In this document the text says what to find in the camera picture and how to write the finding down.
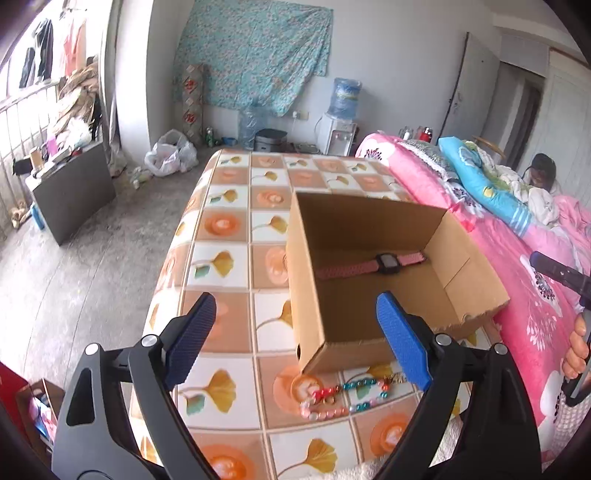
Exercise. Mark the grey patterned blanket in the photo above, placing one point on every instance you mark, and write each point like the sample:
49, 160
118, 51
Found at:
429, 154

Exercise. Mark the white crumpled quilt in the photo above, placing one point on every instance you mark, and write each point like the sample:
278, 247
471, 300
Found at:
538, 198

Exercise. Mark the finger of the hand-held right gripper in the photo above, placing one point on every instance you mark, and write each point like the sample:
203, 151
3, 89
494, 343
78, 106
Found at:
554, 272

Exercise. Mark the pile of household clutter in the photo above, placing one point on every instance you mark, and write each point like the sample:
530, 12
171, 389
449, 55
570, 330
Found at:
76, 106

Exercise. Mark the brown cardboard box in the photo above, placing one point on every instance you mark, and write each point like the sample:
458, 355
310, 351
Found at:
360, 304

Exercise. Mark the person's right hand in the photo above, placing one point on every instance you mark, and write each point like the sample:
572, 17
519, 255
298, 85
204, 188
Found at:
575, 350

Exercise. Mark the clear blue water jug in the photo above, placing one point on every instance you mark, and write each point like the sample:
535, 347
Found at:
251, 129

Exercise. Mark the red patterned hanging scroll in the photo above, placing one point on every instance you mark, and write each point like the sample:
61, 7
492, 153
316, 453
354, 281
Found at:
193, 101

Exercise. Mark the blue patterned quilt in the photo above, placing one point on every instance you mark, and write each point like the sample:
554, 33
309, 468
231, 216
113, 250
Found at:
485, 184

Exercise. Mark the dark grey cabinet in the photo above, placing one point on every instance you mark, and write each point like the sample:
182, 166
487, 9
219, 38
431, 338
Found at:
74, 194

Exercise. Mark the white water dispenser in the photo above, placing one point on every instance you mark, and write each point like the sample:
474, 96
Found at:
339, 136

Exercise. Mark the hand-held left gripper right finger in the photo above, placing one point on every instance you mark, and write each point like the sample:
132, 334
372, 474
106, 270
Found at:
401, 341

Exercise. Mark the dark hanging clothes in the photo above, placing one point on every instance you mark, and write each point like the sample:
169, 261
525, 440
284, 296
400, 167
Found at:
39, 50

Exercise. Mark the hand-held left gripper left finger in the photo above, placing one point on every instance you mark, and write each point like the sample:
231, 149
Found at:
191, 341

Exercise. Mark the white plastic bag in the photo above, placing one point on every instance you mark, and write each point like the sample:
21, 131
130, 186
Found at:
168, 157

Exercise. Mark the brown paper bag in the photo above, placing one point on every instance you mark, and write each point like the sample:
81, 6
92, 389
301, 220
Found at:
41, 397

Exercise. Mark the beige slippers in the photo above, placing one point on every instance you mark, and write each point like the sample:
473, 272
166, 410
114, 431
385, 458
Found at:
21, 213

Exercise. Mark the pink hanging garment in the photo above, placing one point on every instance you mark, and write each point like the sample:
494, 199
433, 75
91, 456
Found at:
74, 44

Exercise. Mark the orange tile pattern tablecloth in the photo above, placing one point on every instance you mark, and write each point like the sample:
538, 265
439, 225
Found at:
231, 258

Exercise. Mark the white wall socket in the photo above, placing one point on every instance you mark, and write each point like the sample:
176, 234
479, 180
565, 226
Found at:
301, 115

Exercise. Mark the grey rice cooker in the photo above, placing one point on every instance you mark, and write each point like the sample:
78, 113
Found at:
270, 141

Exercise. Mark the red gift bag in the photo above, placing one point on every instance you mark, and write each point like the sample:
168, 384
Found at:
9, 383

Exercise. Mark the metal window railing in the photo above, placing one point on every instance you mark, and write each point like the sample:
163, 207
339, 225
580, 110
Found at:
18, 120

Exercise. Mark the white door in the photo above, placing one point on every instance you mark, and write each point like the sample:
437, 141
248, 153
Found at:
475, 92

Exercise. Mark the teal floral wall cloth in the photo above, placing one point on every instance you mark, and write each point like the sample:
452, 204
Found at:
254, 55

